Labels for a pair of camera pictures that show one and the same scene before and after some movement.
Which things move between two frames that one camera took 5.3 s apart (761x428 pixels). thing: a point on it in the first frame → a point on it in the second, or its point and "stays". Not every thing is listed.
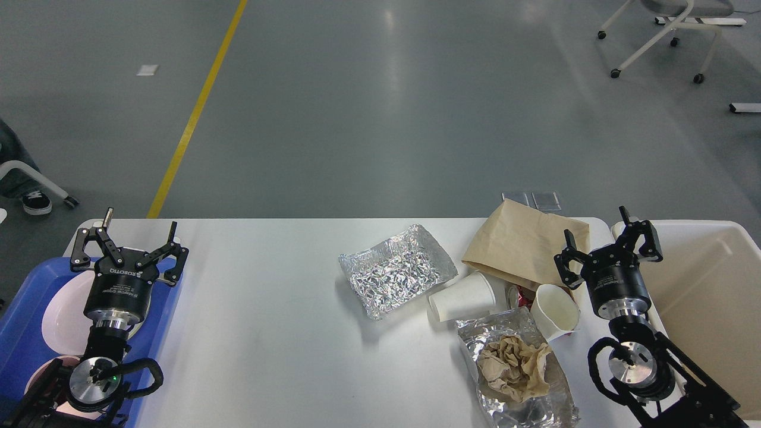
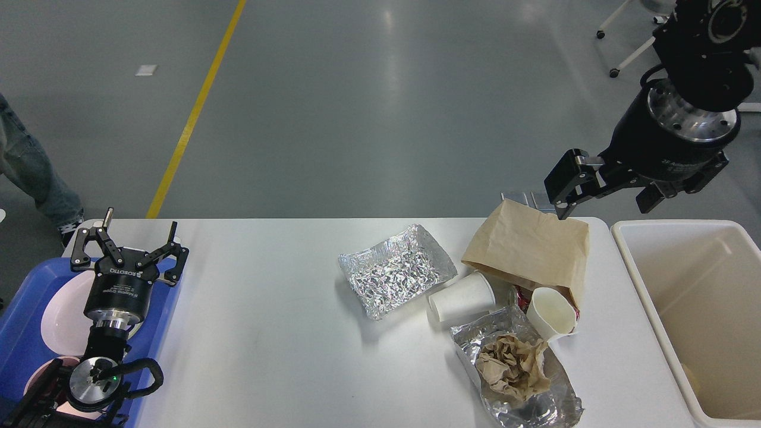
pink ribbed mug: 65,406 stays
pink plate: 65,327 stays
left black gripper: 120,287 stays
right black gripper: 613,275 → 664,138
